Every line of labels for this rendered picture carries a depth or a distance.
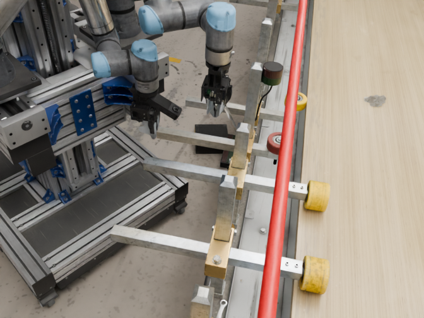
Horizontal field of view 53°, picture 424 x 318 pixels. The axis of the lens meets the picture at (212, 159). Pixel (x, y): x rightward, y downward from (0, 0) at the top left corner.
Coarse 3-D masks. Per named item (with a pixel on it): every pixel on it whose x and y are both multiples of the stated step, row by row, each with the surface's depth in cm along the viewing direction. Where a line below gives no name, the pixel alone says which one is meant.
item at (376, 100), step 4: (372, 96) 157; (376, 96) 159; (380, 96) 159; (384, 96) 159; (364, 100) 158; (368, 100) 157; (372, 100) 157; (376, 100) 157; (380, 100) 157; (384, 100) 159; (372, 104) 156; (376, 104) 155; (380, 104) 156
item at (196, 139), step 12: (156, 132) 146; (168, 132) 146; (180, 132) 146; (192, 132) 146; (204, 144) 145; (216, 144) 144; (228, 144) 143; (264, 144) 144; (264, 156) 143; (276, 156) 142
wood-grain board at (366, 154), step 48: (336, 0) 221; (384, 0) 224; (336, 48) 185; (384, 48) 187; (336, 96) 159; (336, 144) 140; (384, 144) 141; (336, 192) 124; (384, 192) 125; (336, 240) 112; (384, 240) 113; (336, 288) 102; (384, 288) 103
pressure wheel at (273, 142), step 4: (276, 132) 141; (280, 132) 141; (268, 136) 140; (272, 136) 140; (276, 136) 140; (280, 136) 140; (268, 140) 139; (272, 140) 138; (276, 140) 139; (280, 140) 138; (268, 144) 139; (272, 144) 137; (276, 144) 137; (268, 148) 139; (272, 148) 138; (276, 148) 137; (272, 152) 139; (276, 152) 138; (276, 160) 145
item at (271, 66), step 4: (264, 64) 127; (268, 64) 126; (272, 64) 126; (276, 64) 127; (280, 64) 127; (268, 68) 125; (272, 68) 125; (276, 68) 125; (280, 68) 125; (260, 84) 129; (260, 88) 130; (268, 92) 132; (264, 96) 134; (260, 100) 135; (260, 104) 136; (256, 116) 140
